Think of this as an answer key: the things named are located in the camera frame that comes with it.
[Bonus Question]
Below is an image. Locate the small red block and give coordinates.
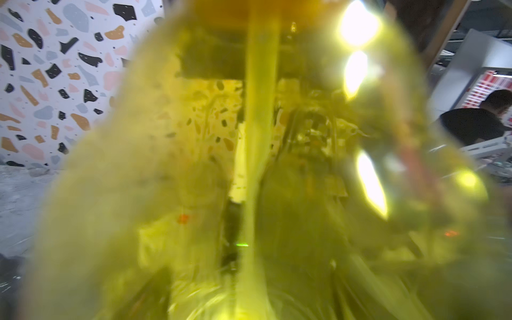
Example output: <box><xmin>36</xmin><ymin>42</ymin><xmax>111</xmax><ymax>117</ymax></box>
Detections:
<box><xmin>177</xmin><ymin>214</ymin><xmax>189</xmax><ymax>225</ymax></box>

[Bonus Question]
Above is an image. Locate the grey pink spray nozzle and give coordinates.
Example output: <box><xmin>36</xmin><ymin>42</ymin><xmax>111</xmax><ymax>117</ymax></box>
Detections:
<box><xmin>235</xmin><ymin>1</ymin><xmax>282</xmax><ymax>319</ymax></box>

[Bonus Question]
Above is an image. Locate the yellow spray bottle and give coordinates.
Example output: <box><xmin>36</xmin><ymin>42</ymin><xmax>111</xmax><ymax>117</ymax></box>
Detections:
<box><xmin>21</xmin><ymin>1</ymin><xmax>511</xmax><ymax>319</ymax></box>

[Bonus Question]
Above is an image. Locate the person in black shirt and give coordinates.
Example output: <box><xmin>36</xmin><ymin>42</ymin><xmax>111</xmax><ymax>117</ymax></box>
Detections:
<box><xmin>437</xmin><ymin>89</ymin><xmax>511</xmax><ymax>147</ymax></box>

